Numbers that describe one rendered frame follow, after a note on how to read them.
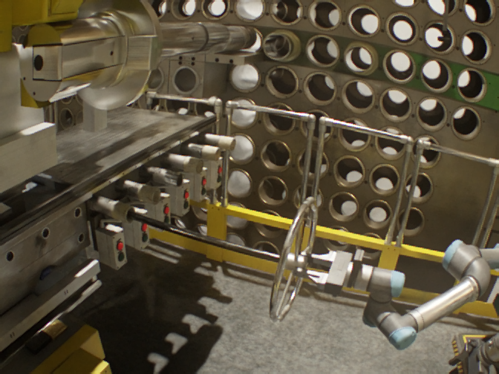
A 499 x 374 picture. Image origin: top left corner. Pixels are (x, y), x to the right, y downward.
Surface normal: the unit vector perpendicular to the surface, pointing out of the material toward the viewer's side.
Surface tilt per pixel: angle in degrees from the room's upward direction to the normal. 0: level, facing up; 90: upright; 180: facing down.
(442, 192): 90
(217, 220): 90
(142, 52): 90
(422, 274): 90
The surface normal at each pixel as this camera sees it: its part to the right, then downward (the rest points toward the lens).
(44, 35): -0.39, 0.34
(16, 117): 0.88, -0.15
